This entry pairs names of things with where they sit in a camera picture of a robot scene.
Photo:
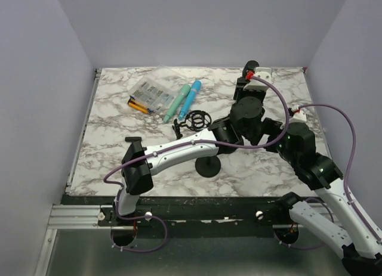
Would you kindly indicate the black round-base stand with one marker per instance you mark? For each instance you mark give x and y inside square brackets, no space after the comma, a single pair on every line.
[208,167]

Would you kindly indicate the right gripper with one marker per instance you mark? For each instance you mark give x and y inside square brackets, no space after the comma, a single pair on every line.
[273,127]

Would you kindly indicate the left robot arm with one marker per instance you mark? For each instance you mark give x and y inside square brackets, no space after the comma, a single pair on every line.
[223,136]

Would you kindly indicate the black T-handle tool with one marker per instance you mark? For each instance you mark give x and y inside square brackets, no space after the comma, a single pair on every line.
[133,139]

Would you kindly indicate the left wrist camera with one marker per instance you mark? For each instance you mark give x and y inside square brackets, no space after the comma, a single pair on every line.
[252,77]

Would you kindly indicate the cyan blue microphone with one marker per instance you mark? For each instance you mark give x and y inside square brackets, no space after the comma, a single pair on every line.
[195,88]

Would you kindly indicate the black tripod shock-mount stand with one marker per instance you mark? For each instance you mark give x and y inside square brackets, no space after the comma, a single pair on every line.
[195,120]

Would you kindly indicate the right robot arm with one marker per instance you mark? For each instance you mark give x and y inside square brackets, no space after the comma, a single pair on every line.
[352,241]

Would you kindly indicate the mint green microphone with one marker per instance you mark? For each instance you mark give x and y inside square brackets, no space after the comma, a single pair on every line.
[182,94]

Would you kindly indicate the black microphone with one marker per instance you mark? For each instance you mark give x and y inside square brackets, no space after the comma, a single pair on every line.
[250,66]

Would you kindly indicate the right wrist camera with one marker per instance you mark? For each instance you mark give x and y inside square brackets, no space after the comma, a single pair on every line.
[296,115]

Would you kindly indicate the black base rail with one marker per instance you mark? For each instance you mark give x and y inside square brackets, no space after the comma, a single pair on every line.
[198,217]

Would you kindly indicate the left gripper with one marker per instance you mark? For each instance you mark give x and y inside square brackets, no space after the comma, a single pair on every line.
[240,92]

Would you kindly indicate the clear plastic screw box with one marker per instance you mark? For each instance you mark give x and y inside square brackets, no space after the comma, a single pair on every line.
[151,95]

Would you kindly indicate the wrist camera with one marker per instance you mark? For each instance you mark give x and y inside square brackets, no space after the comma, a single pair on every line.
[252,77]
[296,115]

